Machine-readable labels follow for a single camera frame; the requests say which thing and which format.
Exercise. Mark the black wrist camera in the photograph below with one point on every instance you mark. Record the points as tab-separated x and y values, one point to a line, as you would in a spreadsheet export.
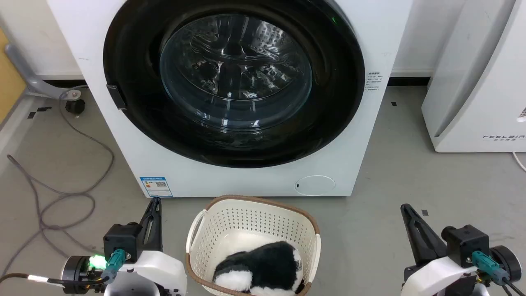
466	244
121	242

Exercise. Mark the blue energy label sticker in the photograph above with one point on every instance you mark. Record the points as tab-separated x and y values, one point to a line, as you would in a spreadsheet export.
156	187

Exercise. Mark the black round furniture foot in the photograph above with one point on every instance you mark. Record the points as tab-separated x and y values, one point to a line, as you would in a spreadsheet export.
75	107

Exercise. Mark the yellow wooden panel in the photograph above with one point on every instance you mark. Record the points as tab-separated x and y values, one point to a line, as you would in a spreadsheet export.
8	82

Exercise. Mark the white air purifier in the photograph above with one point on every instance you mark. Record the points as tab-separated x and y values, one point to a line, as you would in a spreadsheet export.
485	74

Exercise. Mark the black and white plush toy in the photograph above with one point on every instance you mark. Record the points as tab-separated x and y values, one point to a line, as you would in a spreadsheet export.
263	267

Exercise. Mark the small text sticker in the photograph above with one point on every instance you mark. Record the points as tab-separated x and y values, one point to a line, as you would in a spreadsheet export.
374	83

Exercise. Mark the cream perforated laundry basket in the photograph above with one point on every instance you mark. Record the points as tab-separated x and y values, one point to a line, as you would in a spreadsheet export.
246	218

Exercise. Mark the white front-load washing machine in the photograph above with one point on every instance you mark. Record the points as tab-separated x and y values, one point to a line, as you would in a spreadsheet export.
123	160

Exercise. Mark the oval white filter cover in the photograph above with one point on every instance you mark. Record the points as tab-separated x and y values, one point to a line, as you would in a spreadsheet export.
315	185

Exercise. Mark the grey metal furniture leg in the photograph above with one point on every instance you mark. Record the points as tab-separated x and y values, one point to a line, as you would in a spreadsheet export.
25	75

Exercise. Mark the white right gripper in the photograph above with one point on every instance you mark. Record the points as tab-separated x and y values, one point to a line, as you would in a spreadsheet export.
439	275

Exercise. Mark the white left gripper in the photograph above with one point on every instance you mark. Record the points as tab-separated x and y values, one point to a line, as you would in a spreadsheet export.
160	271

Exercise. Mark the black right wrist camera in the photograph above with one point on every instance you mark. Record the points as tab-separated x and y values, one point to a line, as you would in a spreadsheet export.
466	244

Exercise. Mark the black round washer door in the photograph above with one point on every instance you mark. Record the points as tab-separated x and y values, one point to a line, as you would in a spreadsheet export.
131	53

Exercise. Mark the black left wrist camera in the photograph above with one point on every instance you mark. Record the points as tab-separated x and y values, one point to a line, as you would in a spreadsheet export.
121	242

